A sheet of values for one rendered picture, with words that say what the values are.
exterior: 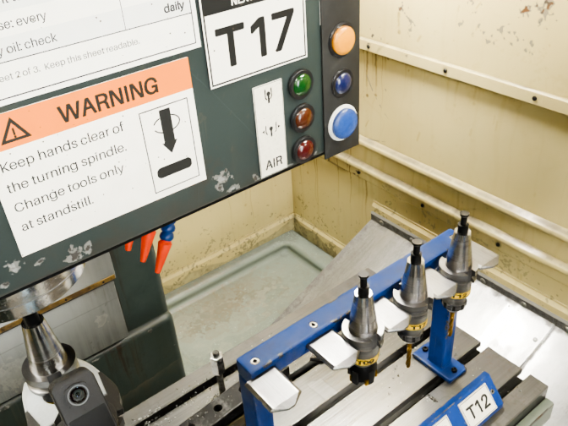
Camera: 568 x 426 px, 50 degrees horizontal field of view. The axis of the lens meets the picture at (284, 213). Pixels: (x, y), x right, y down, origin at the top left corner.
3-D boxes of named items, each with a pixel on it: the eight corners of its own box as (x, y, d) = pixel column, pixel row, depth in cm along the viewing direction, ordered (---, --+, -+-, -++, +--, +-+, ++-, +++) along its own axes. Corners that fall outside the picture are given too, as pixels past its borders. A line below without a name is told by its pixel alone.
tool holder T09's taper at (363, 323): (364, 312, 94) (364, 278, 90) (384, 328, 91) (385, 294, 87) (341, 325, 92) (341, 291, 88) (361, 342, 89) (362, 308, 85)
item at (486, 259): (505, 260, 104) (505, 257, 104) (485, 274, 102) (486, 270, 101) (471, 243, 109) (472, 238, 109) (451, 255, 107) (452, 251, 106)
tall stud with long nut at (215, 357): (232, 397, 122) (226, 352, 115) (221, 405, 121) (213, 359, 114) (225, 390, 124) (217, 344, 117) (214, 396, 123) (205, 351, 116)
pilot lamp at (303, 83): (314, 93, 54) (313, 69, 53) (294, 101, 53) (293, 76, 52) (309, 91, 54) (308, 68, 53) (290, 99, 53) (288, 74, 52)
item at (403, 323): (417, 321, 94) (417, 318, 93) (393, 338, 91) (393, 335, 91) (384, 298, 98) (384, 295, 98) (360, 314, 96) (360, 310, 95)
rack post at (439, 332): (466, 370, 124) (484, 254, 108) (450, 385, 122) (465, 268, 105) (428, 343, 131) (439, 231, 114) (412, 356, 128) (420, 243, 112)
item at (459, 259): (459, 252, 104) (462, 220, 101) (477, 265, 101) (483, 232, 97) (439, 261, 103) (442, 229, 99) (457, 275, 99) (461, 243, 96)
